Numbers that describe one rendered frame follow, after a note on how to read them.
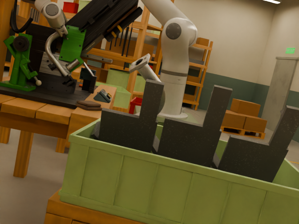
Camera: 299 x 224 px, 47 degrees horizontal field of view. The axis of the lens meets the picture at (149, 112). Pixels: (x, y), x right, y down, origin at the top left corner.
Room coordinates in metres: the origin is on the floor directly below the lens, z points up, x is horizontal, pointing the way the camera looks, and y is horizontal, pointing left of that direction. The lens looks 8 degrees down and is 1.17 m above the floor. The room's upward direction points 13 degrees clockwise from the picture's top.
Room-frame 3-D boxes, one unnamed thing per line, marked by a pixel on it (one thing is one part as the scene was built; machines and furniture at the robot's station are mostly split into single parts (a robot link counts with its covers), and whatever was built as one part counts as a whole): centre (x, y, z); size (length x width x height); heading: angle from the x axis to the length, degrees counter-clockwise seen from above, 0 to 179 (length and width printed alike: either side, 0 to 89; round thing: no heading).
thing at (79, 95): (2.10, 0.59, 0.89); 1.10 x 0.42 x 0.02; 5
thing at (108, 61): (2.19, 0.50, 1.11); 0.39 x 0.16 x 0.03; 95
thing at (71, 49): (2.03, 0.52, 1.17); 0.13 x 0.12 x 0.20; 5
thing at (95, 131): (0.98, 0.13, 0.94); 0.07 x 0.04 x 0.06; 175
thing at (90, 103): (1.56, 0.28, 0.91); 0.10 x 0.08 x 0.03; 146
